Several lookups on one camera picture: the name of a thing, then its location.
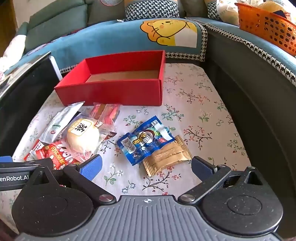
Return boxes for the red Trolli candy bag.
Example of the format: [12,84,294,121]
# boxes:
[23,140,81,170]

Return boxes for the round bun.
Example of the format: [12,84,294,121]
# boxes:
[61,113,116,163]

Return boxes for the gold snack packet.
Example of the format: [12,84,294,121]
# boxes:
[142,135,192,177]

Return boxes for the white long snack packet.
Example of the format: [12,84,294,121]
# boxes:
[39,101,84,144]

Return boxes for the pink pastry packet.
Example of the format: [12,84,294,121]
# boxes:
[89,102,120,125]

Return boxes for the blue snack packet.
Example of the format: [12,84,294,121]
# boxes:
[117,116,175,166]

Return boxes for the red cardboard box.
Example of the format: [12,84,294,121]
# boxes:
[55,51,166,106]

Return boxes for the blue lion sofa cover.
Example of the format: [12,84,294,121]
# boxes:
[16,17,295,84]

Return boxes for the green sofa cushion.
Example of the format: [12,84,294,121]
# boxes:
[25,1,88,53]

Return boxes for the orange plastic basket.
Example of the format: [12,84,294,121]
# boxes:
[235,3,295,56]

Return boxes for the plastic bag with bread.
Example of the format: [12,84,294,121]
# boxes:
[204,0,239,26]

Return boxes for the houndstooth cushion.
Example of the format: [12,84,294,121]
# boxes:
[125,0,180,21]

